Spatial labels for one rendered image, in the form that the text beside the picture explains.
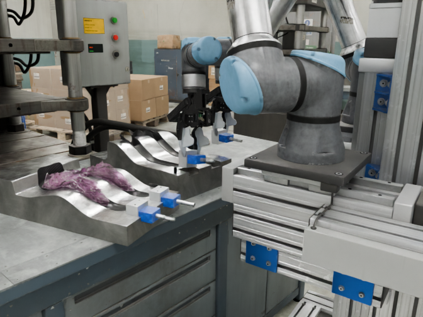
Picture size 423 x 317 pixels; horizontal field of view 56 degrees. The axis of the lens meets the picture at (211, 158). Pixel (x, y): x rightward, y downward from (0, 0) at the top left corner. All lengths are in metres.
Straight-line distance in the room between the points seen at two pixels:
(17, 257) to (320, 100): 0.77
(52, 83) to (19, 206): 4.50
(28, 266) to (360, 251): 0.70
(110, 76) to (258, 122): 3.54
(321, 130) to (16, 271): 0.73
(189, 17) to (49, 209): 8.05
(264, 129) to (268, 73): 4.60
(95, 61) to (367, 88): 1.35
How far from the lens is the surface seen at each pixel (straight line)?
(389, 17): 1.09
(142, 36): 9.78
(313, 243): 0.79
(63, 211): 1.13
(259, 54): 0.81
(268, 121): 5.34
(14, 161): 1.91
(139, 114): 6.00
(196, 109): 1.21
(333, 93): 0.87
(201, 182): 1.32
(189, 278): 1.42
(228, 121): 1.57
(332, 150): 0.89
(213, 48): 1.14
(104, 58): 2.07
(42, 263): 1.02
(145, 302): 1.32
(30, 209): 1.22
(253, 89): 0.78
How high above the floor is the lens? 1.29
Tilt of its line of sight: 16 degrees down
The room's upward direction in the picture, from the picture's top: 1 degrees clockwise
